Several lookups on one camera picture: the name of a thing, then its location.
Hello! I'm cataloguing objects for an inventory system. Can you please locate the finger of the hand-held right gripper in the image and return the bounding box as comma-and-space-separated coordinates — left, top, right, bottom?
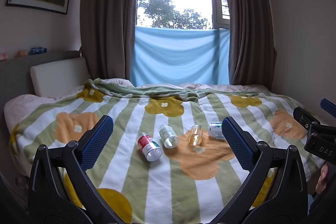
320, 98, 336, 118
293, 106, 323, 133

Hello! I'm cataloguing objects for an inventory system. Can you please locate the striped floral blanket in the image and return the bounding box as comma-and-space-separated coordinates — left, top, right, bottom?
9, 78, 327, 224

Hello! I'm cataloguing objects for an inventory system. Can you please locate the light blue cloth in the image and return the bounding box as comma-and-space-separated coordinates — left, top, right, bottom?
130, 26, 231, 87

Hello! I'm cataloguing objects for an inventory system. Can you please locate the grey bed headboard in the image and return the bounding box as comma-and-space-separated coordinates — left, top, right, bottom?
0, 50, 82, 119

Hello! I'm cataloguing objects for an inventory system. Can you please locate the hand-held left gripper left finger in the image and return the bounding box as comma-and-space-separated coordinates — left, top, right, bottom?
28, 115, 119, 224

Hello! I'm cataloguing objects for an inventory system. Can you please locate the plain clear cup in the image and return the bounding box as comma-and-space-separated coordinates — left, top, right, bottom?
187, 124, 203, 146

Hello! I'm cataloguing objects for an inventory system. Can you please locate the red label clear cup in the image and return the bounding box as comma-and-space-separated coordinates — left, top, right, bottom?
136, 132, 164, 162

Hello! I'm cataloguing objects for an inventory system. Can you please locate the brown curtain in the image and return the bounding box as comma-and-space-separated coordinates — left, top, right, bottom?
80, 0, 143, 86
220, 0, 278, 92

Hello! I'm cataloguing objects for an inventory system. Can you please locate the white headboard cushion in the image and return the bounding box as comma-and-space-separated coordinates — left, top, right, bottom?
30, 56, 91, 97

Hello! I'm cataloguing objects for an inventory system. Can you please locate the person's right hand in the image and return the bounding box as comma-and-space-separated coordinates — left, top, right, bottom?
315, 162, 329, 194

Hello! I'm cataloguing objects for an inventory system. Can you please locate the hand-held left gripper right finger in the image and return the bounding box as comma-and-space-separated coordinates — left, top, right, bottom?
212, 116, 309, 224

